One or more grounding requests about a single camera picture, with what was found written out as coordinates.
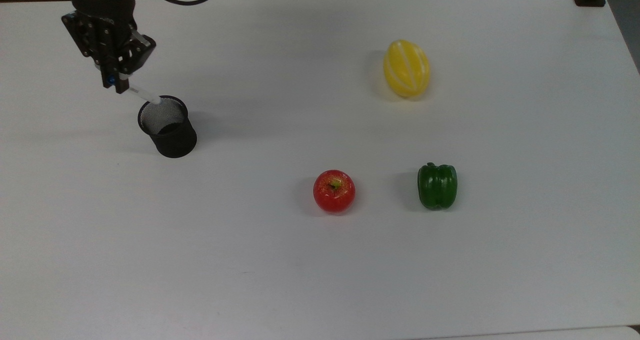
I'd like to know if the yellow striped melon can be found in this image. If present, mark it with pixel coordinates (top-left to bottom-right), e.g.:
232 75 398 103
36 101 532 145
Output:
383 39 431 99

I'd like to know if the red apple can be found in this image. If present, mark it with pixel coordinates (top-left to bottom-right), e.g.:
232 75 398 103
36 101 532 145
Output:
313 169 356 214

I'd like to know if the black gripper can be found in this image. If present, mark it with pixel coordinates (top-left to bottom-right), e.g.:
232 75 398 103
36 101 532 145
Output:
61 11 157 95

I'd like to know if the black mesh pen holder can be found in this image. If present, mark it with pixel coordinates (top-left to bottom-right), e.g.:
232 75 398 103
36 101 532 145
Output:
137 95 198 159

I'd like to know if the white marker pen blue cap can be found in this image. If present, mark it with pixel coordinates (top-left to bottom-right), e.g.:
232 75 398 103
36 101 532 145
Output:
106 75 163 105

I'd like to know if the green bell pepper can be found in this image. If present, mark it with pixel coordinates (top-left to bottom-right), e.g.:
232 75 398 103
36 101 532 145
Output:
417 162 459 211

